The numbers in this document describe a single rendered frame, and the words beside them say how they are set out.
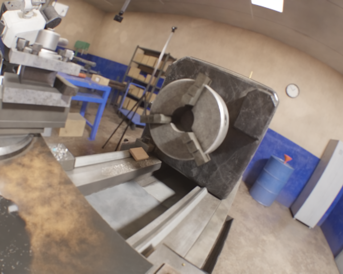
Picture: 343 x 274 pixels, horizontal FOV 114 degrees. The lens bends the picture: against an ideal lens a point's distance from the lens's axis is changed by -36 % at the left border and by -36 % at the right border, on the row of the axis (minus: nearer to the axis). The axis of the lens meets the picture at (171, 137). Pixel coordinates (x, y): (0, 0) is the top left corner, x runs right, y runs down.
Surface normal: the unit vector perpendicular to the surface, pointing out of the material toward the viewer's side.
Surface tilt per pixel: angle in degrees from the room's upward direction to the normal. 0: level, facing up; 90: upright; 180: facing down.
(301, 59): 90
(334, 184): 90
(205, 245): 0
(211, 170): 90
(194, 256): 0
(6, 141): 0
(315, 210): 90
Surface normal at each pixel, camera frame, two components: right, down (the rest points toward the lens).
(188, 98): -0.47, 0.04
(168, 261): 0.40, -0.88
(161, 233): 0.85, -0.23
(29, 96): 0.76, 0.47
